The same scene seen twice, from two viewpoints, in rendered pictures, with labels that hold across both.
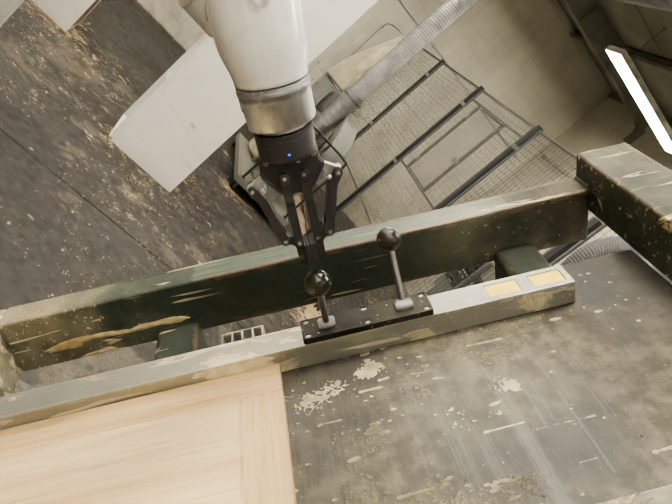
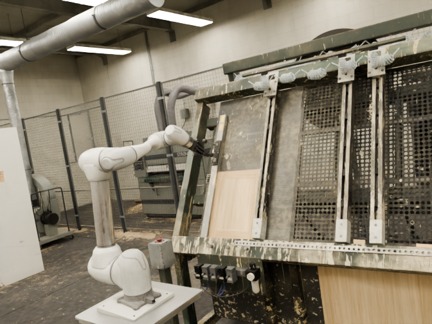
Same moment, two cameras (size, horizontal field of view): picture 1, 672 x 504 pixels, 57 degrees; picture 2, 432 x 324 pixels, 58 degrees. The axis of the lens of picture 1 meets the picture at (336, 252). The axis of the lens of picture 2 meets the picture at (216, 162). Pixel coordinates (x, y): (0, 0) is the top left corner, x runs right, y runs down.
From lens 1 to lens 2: 2.05 m
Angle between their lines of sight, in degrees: 28
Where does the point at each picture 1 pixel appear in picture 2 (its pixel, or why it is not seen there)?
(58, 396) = (207, 215)
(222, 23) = (179, 139)
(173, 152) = (27, 258)
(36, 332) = (182, 229)
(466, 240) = (201, 130)
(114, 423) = (218, 203)
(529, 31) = (22, 72)
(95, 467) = (227, 205)
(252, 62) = (185, 138)
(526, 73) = (42, 85)
